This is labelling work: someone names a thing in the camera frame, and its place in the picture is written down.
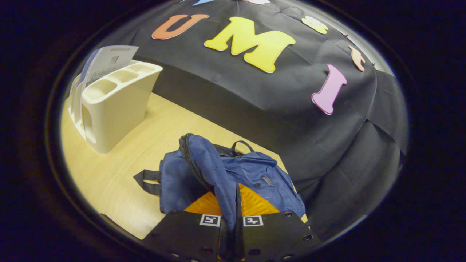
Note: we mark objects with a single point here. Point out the black backdrop cloth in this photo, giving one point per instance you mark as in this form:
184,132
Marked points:
291,120

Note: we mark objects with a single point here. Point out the white plastic bookshelf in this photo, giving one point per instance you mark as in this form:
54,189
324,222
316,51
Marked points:
116,109

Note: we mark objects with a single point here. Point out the blue schoolbag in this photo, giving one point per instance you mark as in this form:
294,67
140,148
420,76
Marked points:
255,171

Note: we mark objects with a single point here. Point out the white book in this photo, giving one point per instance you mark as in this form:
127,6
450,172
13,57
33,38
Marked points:
116,58

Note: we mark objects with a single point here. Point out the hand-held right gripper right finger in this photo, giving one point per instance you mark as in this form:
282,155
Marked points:
273,234

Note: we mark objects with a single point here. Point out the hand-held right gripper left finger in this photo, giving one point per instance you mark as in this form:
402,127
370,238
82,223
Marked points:
185,233

